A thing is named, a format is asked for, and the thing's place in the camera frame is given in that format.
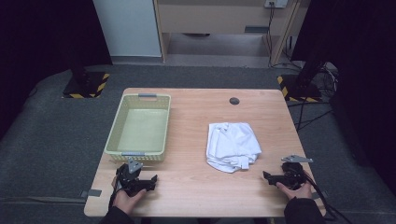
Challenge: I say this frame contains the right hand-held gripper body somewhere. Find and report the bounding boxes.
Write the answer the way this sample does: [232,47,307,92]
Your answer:
[272,154,314,191]

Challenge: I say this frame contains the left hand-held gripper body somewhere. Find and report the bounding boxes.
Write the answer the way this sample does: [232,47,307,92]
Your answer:
[115,158,153,198]

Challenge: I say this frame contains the white shirt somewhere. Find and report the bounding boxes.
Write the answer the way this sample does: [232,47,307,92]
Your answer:
[205,121,263,175]

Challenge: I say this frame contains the pale green plastic basket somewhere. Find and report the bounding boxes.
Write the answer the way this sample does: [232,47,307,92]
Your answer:
[104,92,172,163]

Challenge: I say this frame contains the person's right hand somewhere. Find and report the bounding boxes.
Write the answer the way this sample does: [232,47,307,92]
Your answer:
[276,180,314,201]

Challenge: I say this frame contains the person's left hand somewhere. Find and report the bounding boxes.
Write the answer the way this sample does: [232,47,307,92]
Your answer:
[110,175,148,217]

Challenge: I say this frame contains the grey tape strip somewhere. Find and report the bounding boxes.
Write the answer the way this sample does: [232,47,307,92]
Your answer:
[80,189,103,199]
[311,189,329,201]

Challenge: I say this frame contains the black stand with striped base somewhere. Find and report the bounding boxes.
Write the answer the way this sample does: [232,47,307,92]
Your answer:
[62,54,111,100]
[276,59,328,104]

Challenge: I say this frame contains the dark curtain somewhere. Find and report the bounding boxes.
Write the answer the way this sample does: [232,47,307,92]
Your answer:
[290,0,396,195]
[0,0,114,142]

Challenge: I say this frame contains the white cabinet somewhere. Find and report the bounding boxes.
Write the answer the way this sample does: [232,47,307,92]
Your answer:
[92,0,163,59]

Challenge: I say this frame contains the white power strip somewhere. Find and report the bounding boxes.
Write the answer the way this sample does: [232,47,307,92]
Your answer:
[263,0,290,9]

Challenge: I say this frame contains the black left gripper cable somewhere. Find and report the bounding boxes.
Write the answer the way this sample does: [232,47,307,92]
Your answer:
[107,181,123,210]

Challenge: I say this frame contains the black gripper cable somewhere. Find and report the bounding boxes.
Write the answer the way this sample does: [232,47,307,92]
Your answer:
[300,170,354,224]
[107,181,123,210]

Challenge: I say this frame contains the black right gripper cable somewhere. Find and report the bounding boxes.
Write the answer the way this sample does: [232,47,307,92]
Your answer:
[300,170,354,224]

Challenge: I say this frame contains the black floor cables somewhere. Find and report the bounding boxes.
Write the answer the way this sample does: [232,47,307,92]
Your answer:
[286,60,341,133]

